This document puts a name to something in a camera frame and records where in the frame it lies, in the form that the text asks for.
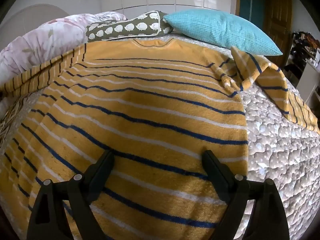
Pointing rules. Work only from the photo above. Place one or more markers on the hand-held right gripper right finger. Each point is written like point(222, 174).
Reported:
point(217, 176)

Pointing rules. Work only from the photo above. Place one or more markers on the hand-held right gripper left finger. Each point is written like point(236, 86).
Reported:
point(100, 176)

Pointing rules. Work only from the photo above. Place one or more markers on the yellow striped sweater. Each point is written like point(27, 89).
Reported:
point(150, 120)

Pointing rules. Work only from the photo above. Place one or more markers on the beige quilted bedspread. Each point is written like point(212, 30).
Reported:
point(275, 160)

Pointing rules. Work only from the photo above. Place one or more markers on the geometric patterned blanket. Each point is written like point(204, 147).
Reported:
point(10, 127)

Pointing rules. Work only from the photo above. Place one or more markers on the teal ribbed pillow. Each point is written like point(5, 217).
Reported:
point(222, 30)

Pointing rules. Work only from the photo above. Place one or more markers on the pink floral duvet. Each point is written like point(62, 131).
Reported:
point(45, 40)

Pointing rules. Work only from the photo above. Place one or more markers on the cluttered white shelf unit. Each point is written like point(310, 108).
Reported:
point(306, 52)

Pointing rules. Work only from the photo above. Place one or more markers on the olive bolster pillow white print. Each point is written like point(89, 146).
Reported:
point(130, 26)

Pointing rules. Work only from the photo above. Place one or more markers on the brown wooden door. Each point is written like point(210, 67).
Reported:
point(277, 17)

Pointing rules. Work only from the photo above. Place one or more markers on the grey rounded headboard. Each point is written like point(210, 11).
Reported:
point(32, 17)

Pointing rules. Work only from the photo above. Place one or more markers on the teal door panel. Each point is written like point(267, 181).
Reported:
point(250, 0)

